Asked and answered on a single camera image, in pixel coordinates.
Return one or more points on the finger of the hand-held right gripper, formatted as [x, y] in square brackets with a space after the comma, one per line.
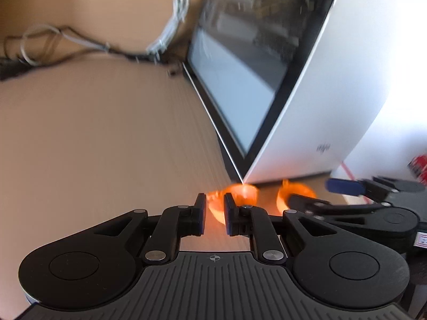
[345, 186]
[310, 203]

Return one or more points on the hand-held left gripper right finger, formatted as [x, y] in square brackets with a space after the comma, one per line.
[229, 216]

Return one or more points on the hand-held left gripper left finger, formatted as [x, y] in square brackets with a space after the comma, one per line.
[201, 215]

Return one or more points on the orange plastic toy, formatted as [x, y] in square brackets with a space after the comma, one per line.
[293, 191]
[245, 193]

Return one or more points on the red can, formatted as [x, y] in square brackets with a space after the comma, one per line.
[419, 166]

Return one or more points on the white appliance with dark panel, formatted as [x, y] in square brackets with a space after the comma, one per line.
[300, 83]

